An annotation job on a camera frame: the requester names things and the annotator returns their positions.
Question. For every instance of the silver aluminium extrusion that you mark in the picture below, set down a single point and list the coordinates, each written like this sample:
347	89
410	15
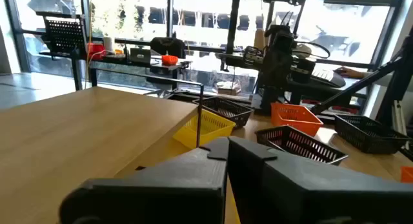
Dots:
399	119

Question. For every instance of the red container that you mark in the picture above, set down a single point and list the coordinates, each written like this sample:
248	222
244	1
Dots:
95	51

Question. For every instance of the cardboard box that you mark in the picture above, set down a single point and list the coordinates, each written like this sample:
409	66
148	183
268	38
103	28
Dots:
227	88

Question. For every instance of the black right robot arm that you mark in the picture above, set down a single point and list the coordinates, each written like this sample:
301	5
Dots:
305	77

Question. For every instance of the white paper roll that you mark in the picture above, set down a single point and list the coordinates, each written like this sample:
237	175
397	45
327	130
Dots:
108	44

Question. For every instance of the small orange tray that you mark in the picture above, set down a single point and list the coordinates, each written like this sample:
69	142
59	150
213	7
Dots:
169	60

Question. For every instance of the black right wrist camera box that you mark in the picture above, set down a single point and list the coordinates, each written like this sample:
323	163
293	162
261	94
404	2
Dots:
280	40

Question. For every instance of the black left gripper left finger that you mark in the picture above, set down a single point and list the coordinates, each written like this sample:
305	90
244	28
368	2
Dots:
167	188

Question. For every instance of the person's forearm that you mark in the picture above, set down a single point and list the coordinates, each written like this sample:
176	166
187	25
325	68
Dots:
387	80

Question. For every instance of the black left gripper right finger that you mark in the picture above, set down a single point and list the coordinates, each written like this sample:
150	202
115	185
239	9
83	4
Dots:
306	198

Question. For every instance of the black metal side table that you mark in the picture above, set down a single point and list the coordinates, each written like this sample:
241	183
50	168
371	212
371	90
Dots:
109	59

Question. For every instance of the beige cylinder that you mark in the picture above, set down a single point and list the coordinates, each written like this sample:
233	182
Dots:
259	40

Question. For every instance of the black slotted plastic basket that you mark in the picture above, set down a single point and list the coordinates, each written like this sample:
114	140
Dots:
368	135
300	145
227	108

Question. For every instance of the dark grey box device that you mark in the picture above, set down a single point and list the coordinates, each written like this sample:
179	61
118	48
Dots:
139	55

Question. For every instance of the yellow slotted plastic basket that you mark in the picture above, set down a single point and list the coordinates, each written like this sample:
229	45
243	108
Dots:
213	127

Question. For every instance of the black bag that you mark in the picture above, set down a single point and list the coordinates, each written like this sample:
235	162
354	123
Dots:
167	46

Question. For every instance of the black aluminium rig frame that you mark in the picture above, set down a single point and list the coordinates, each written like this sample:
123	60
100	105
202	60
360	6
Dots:
398	85

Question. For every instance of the person's hand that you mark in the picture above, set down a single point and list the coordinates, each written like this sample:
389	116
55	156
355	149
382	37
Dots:
350	72

